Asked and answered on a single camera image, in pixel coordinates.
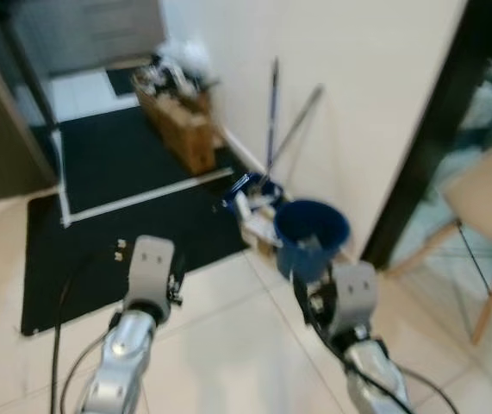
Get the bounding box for blue plastic bucket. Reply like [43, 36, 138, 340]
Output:
[273, 200, 351, 283]

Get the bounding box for white cleaning brush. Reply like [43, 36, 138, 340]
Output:
[233, 191, 281, 255]

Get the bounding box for long white tape strip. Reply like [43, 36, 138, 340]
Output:
[65, 167, 234, 222]

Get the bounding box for black floor mat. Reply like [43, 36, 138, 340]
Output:
[20, 103, 259, 337]

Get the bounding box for blue mop head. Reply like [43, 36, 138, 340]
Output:
[222, 171, 285, 216]

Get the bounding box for brown cardboard box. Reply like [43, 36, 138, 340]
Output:
[132, 73, 227, 178]

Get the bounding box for short white tape strip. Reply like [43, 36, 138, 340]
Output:
[53, 129, 73, 228]

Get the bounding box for beige chair wooden legs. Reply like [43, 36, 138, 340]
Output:
[383, 145, 492, 346]

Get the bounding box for small dark rug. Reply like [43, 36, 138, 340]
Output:
[106, 67, 143, 96]

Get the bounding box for white plastic bag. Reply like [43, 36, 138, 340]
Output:
[153, 39, 215, 83]

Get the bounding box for dark brown furniture panel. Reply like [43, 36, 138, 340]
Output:
[0, 34, 61, 212]

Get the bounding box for black metal pole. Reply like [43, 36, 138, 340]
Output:
[0, 0, 61, 130]

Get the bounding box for grey cabinet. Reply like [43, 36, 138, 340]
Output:
[9, 0, 167, 77]

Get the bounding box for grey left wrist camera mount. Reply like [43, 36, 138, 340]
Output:
[125, 235, 178, 304]

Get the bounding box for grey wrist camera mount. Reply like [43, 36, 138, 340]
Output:
[125, 235, 178, 304]
[330, 261, 378, 337]

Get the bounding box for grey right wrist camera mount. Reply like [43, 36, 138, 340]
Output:
[330, 261, 378, 337]

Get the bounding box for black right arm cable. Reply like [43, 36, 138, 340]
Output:
[296, 285, 464, 414]

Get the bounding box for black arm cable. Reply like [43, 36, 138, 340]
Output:
[50, 246, 119, 414]
[296, 285, 464, 414]

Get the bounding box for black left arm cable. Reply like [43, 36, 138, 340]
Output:
[50, 246, 119, 414]

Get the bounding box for grey broom handle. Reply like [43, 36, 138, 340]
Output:
[271, 84, 325, 173]

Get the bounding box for blue mop handle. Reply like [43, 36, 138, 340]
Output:
[266, 58, 280, 178]

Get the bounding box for black door frame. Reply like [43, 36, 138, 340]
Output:
[362, 0, 492, 270]

